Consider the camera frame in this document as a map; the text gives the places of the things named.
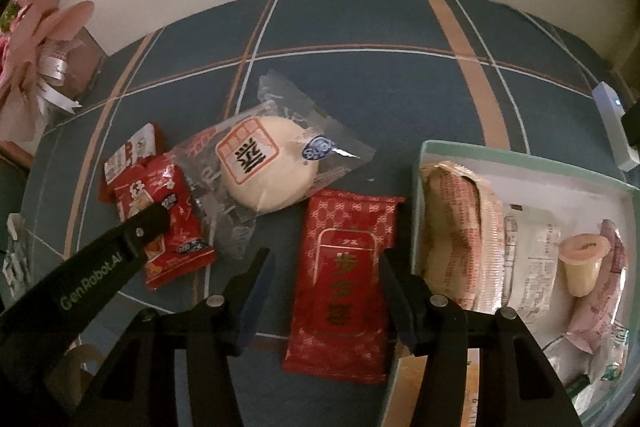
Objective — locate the green white cracker packet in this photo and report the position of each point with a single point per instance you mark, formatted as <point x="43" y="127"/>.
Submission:
<point x="575" y="382"/>

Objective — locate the white power strip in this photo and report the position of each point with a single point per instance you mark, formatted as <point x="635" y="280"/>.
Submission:
<point x="612" y="127"/>

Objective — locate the green edged snack packet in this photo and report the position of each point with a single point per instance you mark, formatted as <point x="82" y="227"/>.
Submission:
<point x="15" y="247"/>

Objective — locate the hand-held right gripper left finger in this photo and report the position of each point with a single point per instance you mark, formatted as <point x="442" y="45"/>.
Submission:
<point x="255" y="297"/>

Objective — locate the pink paper bouquet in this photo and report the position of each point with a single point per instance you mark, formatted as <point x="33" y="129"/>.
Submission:
<point x="45" y="27"/>

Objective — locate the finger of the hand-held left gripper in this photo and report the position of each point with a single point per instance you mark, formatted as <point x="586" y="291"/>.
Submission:
<point x="90" y="279"/>

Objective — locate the white grey snack packet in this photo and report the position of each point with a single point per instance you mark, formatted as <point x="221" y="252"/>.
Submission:
<point x="535" y="267"/>

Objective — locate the red patterned cake packet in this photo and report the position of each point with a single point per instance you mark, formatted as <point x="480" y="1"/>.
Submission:
<point x="340" y="257"/>

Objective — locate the pink snack packet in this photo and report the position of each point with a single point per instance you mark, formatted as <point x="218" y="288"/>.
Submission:
<point x="597" y="312"/>

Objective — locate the beige barcode snack packet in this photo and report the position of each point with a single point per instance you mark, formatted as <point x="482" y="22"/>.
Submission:
<point x="460" y="227"/>

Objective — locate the brown cardboard box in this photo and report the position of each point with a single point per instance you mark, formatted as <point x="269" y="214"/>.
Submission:
<point x="87" y="62"/>

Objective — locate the white jelly cup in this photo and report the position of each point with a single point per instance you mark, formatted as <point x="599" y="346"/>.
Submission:
<point x="582" y="267"/>

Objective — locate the round bun in clear wrap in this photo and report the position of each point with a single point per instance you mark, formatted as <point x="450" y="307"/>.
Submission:
<point x="270" y="167"/>

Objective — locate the white box with teal rim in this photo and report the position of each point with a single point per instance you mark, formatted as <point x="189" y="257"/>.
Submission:
<point x="550" y="187"/>

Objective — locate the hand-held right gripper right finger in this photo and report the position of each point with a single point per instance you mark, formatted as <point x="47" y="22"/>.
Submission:
<point x="400" y="312"/>

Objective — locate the red cartoon snack packet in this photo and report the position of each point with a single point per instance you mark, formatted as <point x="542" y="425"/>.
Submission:
<point x="175" y="237"/>

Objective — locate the small red white packet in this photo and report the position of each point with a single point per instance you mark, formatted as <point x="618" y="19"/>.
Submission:
<point x="125" y="152"/>

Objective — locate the green white leaf-print packet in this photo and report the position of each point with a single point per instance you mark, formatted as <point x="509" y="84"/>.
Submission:
<point x="612" y="357"/>

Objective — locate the blue plaid tablecloth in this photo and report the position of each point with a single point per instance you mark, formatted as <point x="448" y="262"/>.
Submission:
<point x="375" y="82"/>

